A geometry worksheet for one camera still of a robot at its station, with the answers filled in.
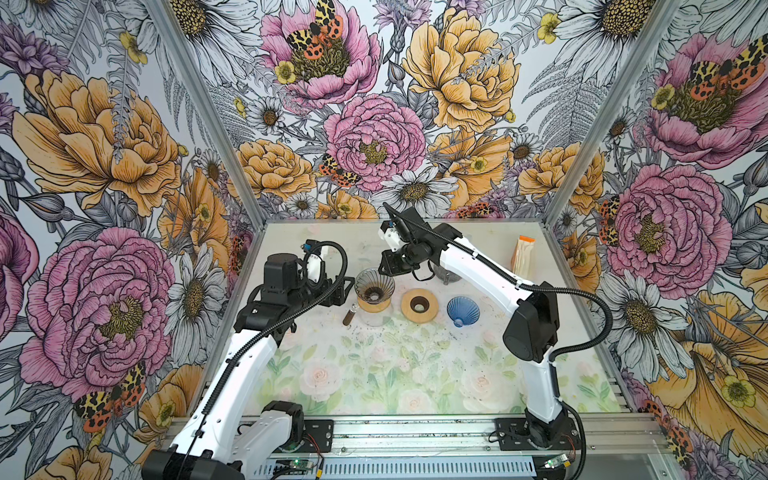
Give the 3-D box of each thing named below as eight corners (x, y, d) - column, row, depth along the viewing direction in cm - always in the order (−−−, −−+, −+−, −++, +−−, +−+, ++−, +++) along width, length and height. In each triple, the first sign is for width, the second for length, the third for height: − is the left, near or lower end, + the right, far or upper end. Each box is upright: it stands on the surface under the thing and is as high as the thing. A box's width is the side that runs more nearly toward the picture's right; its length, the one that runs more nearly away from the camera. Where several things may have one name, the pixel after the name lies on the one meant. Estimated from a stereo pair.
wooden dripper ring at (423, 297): (401, 322, 95) (402, 319, 94) (401, 291, 103) (401, 288, 101) (439, 322, 96) (440, 319, 94) (436, 291, 103) (436, 288, 101)
